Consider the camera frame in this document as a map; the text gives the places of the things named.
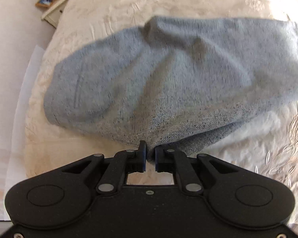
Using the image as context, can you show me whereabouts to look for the cream embroidered bedspread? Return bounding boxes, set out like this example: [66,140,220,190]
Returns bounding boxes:
[22,0,298,225]

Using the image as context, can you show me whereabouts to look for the cream bedside table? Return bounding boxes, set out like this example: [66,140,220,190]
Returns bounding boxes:
[41,0,73,28]

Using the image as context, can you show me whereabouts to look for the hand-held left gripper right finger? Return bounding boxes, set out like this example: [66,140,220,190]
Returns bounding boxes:
[154,146,240,196]

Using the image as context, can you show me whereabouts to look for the grey-blue speckled pants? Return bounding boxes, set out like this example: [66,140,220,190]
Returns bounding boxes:
[43,15,298,166]

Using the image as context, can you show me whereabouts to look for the wooden photo frame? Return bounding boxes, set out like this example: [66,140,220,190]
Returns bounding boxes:
[35,0,57,9]

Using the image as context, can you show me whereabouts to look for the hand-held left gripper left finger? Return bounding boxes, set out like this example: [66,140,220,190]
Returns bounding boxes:
[62,140,147,195]

